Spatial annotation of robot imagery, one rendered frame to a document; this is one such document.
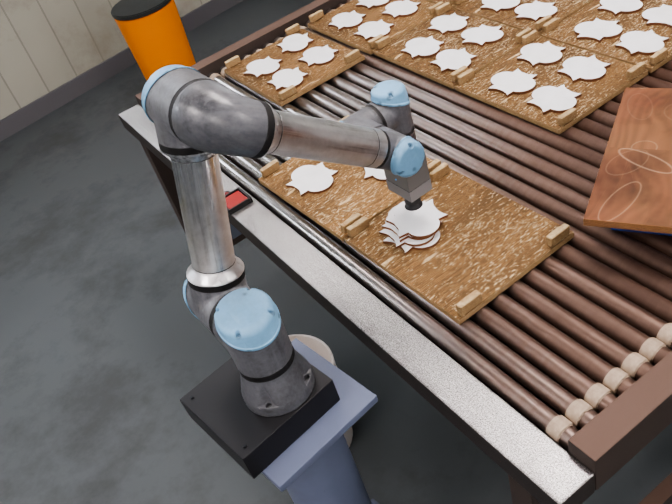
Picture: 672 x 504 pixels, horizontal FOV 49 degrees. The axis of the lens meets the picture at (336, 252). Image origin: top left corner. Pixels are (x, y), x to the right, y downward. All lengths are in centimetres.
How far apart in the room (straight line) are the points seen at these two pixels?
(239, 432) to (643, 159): 103
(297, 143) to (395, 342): 52
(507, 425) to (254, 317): 50
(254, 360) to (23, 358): 222
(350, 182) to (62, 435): 164
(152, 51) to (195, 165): 340
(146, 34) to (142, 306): 187
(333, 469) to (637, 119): 106
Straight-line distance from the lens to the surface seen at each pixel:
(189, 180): 135
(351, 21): 283
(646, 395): 141
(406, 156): 140
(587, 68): 227
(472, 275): 164
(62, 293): 373
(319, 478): 167
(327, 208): 192
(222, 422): 153
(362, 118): 152
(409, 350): 155
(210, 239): 140
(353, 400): 155
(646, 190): 166
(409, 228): 173
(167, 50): 471
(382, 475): 248
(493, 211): 179
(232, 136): 120
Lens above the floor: 208
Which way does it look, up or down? 40 degrees down
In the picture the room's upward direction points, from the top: 18 degrees counter-clockwise
